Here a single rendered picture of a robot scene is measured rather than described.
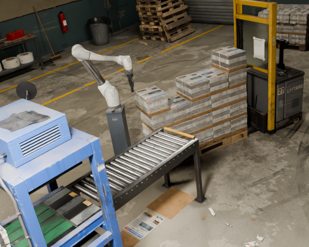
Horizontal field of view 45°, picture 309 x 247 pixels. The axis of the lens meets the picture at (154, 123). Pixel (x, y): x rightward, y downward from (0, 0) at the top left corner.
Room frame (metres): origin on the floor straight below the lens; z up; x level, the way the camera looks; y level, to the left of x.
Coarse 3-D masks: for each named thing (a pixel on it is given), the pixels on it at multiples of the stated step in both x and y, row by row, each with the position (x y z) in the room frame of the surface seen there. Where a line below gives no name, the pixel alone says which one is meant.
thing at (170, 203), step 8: (168, 192) 3.64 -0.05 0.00; (176, 192) 3.62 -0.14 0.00; (184, 192) 3.60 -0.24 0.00; (160, 200) 3.51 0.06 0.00; (168, 200) 3.49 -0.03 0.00; (176, 200) 3.47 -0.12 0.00; (184, 200) 3.45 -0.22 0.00; (152, 208) 3.39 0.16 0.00; (160, 208) 3.37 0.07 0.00; (168, 208) 3.35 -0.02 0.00; (176, 208) 3.33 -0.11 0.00; (168, 216) 3.22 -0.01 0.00
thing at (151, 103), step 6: (144, 96) 4.18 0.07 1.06; (150, 96) 4.15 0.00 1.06; (156, 96) 4.13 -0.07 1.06; (162, 96) 4.13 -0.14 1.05; (144, 102) 4.12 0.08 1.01; (150, 102) 4.07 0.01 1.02; (156, 102) 4.10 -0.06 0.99; (162, 102) 4.13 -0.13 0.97; (144, 108) 4.15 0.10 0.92; (150, 108) 4.07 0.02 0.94; (156, 108) 4.10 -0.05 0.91; (162, 108) 4.13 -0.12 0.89
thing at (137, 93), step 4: (144, 88) 4.44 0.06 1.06; (148, 88) 4.42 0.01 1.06; (152, 88) 4.40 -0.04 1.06; (156, 88) 4.39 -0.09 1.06; (136, 92) 4.34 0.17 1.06; (140, 92) 4.33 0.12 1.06; (144, 92) 4.31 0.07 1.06; (136, 96) 4.35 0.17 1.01; (136, 100) 4.36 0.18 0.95; (136, 104) 4.39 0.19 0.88; (140, 104) 4.25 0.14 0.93
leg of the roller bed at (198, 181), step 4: (196, 152) 3.40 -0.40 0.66; (196, 156) 3.40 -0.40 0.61; (196, 160) 3.40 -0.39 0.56; (196, 164) 3.41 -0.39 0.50; (200, 164) 3.43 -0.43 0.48; (196, 168) 3.41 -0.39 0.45; (200, 168) 3.42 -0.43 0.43; (196, 172) 3.41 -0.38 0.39; (200, 172) 3.42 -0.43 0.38; (196, 176) 3.42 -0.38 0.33; (200, 176) 3.41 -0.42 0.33; (196, 180) 3.42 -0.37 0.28; (200, 180) 3.41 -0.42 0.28; (196, 184) 3.43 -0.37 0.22; (200, 184) 3.41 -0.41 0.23; (200, 188) 3.40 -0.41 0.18; (200, 192) 3.40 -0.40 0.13; (200, 196) 3.40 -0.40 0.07
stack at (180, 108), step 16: (176, 96) 4.59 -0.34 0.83; (224, 96) 4.51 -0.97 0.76; (176, 112) 4.22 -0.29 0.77; (192, 112) 4.31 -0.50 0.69; (224, 112) 4.51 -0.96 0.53; (144, 128) 4.37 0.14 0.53; (176, 128) 4.20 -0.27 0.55; (192, 128) 4.30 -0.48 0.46; (224, 128) 4.50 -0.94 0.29; (208, 144) 4.39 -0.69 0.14; (224, 144) 4.49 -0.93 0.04
